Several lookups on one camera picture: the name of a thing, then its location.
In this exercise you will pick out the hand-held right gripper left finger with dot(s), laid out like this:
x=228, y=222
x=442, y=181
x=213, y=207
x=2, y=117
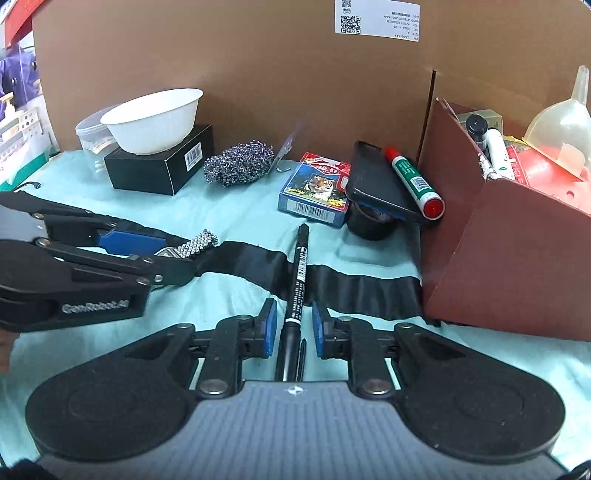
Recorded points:
x=270, y=328

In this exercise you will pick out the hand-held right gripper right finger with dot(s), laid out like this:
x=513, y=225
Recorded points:
x=317, y=330

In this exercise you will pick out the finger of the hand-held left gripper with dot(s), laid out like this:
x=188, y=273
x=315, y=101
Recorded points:
x=171, y=271
x=129, y=241

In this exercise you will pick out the black marker pen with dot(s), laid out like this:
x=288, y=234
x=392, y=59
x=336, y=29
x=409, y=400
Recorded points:
x=296, y=286

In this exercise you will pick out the brown cardboard box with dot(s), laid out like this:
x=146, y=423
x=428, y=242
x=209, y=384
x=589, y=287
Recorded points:
x=503, y=258

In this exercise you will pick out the translucent plastic funnel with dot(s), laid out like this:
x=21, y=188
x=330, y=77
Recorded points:
x=561, y=124

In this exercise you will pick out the teal cloth mat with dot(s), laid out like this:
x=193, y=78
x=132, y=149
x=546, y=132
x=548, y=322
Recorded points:
x=231, y=295

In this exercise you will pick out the black fabric strip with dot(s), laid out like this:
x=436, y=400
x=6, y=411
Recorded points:
x=360, y=288

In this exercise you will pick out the black rectangular box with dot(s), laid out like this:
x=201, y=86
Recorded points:
x=152, y=173

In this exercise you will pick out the black tape roll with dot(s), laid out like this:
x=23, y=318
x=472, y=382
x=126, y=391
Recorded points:
x=369, y=226

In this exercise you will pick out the clear plastic container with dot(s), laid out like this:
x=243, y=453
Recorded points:
x=90, y=131

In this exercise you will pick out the white ribbed bowl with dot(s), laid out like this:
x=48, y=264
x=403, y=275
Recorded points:
x=152, y=122

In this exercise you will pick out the metal scouring pad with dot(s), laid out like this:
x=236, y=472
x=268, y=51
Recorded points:
x=240, y=161

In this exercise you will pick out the blue playing card box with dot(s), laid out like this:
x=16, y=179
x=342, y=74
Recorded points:
x=314, y=189

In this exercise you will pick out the white pegboard rack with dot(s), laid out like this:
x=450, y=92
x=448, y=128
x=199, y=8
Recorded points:
x=18, y=138

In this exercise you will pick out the black phone case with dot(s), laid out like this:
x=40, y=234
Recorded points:
x=381, y=184

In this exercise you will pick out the clear hook package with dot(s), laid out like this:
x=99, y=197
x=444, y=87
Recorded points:
x=285, y=150

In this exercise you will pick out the green marker with red cap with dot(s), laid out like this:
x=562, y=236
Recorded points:
x=413, y=182

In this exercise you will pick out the purple item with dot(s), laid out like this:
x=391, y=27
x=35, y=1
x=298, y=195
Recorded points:
x=18, y=74

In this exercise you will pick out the brown cardboard backdrop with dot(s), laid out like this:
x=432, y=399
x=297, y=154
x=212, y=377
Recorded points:
x=277, y=83

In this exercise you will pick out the red banner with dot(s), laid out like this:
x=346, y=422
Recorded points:
x=21, y=16

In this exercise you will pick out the white marker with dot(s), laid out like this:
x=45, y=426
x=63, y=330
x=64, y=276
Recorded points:
x=499, y=154

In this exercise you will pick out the dark bottle with black cap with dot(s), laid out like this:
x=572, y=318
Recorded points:
x=477, y=128

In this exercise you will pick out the red perforated plastic item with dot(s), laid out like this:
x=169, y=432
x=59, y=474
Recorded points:
x=540, y=175

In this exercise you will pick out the white printed label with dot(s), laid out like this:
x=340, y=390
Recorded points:
x=376, y=16

